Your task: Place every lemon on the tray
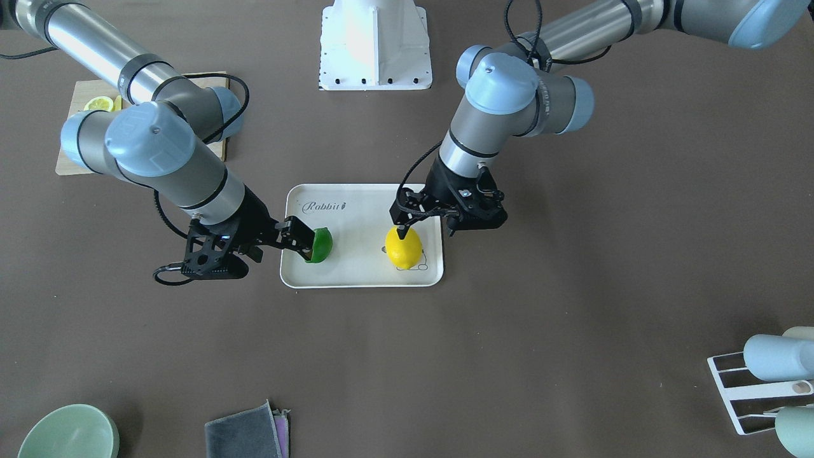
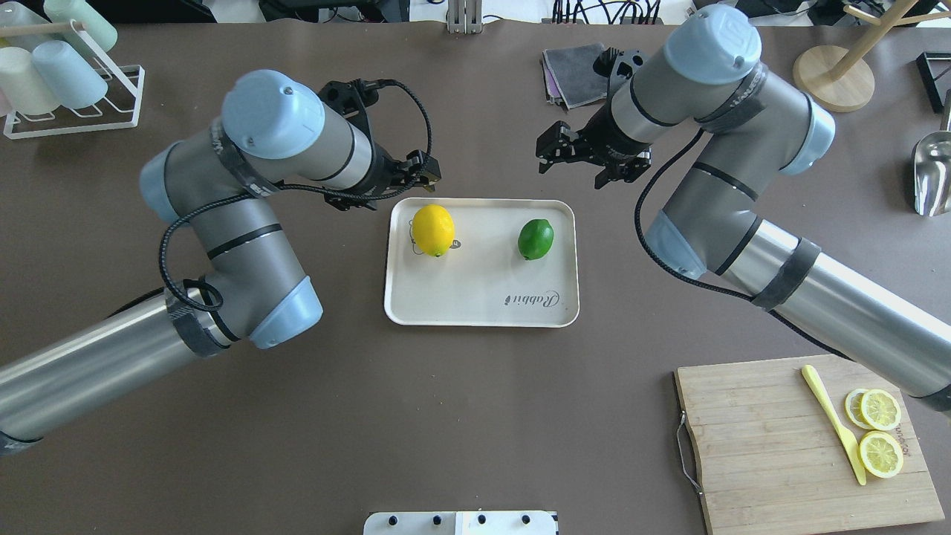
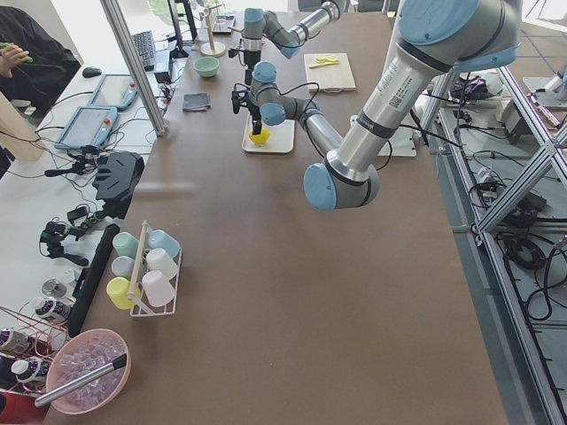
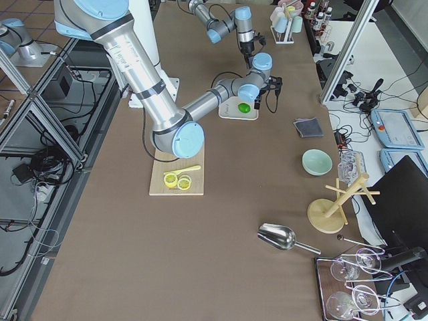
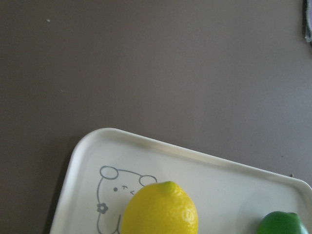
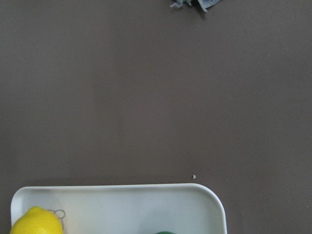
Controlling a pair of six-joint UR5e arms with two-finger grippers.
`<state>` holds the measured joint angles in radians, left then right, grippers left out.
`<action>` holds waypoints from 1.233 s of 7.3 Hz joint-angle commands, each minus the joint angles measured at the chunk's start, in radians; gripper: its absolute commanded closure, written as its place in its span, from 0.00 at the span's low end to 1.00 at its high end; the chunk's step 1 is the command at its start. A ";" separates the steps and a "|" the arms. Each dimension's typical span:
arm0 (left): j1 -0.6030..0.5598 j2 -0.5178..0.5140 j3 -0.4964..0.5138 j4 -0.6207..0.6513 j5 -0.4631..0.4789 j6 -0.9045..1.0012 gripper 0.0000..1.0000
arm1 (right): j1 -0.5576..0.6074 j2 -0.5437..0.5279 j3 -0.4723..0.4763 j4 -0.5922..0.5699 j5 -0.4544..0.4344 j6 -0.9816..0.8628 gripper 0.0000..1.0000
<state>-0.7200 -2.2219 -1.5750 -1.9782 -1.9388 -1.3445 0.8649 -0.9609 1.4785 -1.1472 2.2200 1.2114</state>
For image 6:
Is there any green lime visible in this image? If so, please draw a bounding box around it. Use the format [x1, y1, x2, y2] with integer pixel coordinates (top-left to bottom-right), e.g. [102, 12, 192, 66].
[155, 231, 175, 234]

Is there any yellow lemon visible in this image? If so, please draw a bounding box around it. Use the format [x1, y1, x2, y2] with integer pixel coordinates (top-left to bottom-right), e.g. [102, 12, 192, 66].
[10, 206, 63, 234]

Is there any grey folded cloth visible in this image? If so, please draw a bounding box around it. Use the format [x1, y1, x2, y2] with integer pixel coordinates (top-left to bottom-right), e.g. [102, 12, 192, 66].
[170, 0, 221, 12]

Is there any white rabbit serving tray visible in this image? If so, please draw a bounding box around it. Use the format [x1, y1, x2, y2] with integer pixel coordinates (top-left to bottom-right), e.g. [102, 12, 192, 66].
[11, 183, 227, 234]

